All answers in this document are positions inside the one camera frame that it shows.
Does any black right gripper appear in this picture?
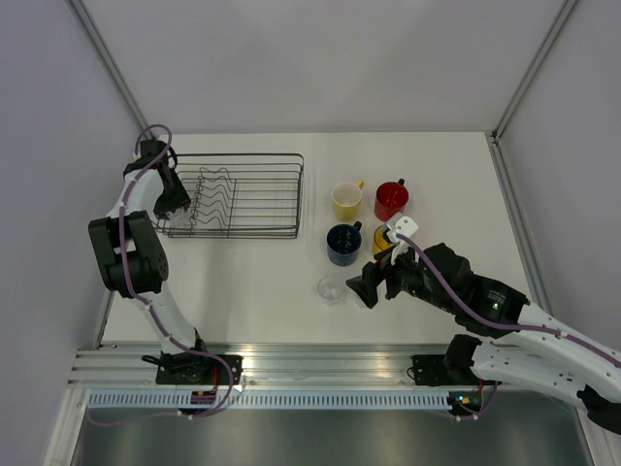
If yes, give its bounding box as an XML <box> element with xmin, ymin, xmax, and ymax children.
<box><xmin>345</xmin><ymin>236</ymin><xmax>456</xmax><ymax>313</ymax></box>

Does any clear glass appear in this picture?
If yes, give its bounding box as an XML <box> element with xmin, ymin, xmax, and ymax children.
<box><xmin>168</xmin><ymin>209</ymin><xmax>191</xmax><ymax>229</ymax></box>
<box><xmin>352</xmin><ymin>291</ymin><xmax>369</xmax><ymax>310</ymax></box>
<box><xmin>317</xmin><ymin>276</ymin><xmax>346</xmax><ymax>306</ymax></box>

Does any bright yellow mug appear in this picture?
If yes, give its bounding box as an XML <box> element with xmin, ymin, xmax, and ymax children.
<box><xmin>372</xmin><ymin>223</ymin><xmax>394</xmax><ymax>256</ymax></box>

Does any navy blue mug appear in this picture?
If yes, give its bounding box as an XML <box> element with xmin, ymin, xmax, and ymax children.
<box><xmin>326</xmin><ymin>221</ymin><xmax>362</xmax><ymax>267</ymax></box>

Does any red mug black handle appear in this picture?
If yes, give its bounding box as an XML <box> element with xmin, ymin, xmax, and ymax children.
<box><xmin>374</xmin><ymin>179</ymin><xmax>409</xmax><ymax>221</ymax></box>

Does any pale yellow mug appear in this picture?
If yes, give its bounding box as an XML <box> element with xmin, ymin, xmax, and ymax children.
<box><xmin>331</xmin><ymin>181</ymin><xmax>364</xmax><ymax>222</ymax></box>

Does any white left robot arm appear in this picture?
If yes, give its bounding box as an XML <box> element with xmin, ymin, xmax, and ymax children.
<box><xmin>88</xmin><ymin>139</ymin><xmax>212</xmax><ymax>384</ymax></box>

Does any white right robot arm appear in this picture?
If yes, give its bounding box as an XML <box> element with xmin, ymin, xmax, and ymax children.
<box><xmin>346</xmin><ymin>244</ymin><xmax>620</xmax><ymax>434</ymax></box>

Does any grey wire dish rack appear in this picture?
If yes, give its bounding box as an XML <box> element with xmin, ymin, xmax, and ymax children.
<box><xmin>154</xmin><ymin>152</ymin><xmax>305</xmax><ymax>239</ymax></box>

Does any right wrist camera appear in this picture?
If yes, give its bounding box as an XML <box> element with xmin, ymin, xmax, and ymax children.
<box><xmin>384</xmin><ymin>212</ymin><xmax>419</xmax><ymax>265</ymax></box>

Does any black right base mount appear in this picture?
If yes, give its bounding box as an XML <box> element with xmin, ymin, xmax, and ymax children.
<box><xmin>407</xmin><ymin>354</ymin><xmax>478</xmax><ymax>386</ymax></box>

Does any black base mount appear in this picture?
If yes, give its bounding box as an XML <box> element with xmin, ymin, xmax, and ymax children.
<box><xmin>407</xmin><ymin>354</ymin><xmax>478</xmax><ymax>386</ymax></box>
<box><xmin>141</xmin><ymin>351</ymin><xmax>244</xmax><ymax>385</ymax></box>

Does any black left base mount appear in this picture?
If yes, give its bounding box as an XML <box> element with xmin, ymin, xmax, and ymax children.
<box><xmin>141</xmin><ymin>351</ymin><xmax>244</xmax><ymax>385</ymax></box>

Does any aluminium front rail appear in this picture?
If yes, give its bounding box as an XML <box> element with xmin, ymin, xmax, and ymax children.
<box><xmin>68</xmin><ymin>342</ymin><xmax>447</xmax><ymax>390</ymax></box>

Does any aluminium frame rail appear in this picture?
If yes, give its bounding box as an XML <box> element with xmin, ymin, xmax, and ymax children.
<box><xmin>65</xmin><ymin>0</ymin><xmax>148</xmax><ymax>130</ymax></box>

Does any white slotted cable duct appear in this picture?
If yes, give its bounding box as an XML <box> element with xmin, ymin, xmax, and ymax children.
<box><xmin>87</xmin><ymin>389</ymin><xmax>451</xmax><ymax>411</ymax></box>

